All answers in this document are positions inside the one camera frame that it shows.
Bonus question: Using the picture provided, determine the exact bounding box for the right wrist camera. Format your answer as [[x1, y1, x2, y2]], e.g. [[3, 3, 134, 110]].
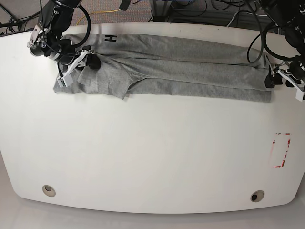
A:
[[57, 74, 73, 88]]

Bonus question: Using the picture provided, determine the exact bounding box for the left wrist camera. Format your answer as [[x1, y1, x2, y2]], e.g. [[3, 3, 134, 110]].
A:
[[295, 90, 305, 102]]

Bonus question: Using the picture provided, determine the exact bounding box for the right table grommet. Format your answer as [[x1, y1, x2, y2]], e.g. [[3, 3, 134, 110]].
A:
[[250, 190, 265, 203]]

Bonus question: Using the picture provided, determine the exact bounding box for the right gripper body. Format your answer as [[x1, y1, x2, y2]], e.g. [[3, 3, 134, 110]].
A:
[[27, 26, 95, 77]]

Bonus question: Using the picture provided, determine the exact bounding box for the left table grommet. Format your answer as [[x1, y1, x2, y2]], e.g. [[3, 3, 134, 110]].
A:
[[42, 185, 56, 198]]

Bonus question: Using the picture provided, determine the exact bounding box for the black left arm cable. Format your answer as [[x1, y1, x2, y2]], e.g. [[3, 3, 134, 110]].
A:
[[246, 0, 301, 64]]

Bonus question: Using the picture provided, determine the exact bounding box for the table grommet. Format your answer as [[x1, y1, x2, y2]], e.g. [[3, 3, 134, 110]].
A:
[[42, 185, 56, 198], [250, 190, 265, 203]]

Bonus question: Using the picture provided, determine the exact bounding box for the yellow cable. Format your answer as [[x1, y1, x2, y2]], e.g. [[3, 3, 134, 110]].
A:
[[76, 8, 121, 26]]

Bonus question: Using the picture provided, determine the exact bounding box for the grey t-shirt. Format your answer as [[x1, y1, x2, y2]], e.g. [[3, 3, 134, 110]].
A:
[[53, 34, 272, 103]]

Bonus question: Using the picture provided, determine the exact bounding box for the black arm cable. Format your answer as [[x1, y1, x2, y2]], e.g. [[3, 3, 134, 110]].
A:
[[38, 0, 92, 48], [246, 0, 301, 64]]

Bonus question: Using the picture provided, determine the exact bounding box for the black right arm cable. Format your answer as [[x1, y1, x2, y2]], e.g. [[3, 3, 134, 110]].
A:
[[38, 0, 92, 48]]

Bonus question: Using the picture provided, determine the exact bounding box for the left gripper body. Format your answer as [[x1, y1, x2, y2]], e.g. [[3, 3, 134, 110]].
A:
[[271, 61, 305, 92]]

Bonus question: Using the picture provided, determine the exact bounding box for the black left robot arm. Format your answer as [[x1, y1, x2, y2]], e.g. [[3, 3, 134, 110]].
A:
[[259, 0, 305, 83]]

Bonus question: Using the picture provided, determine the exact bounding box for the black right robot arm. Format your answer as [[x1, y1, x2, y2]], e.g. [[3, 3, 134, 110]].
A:
[[27, 0, 101, 86]]

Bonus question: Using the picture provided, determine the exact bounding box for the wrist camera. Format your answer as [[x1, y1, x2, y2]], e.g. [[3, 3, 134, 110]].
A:
[[57, 74, 73, 88], [295, 90, 305, 102]]

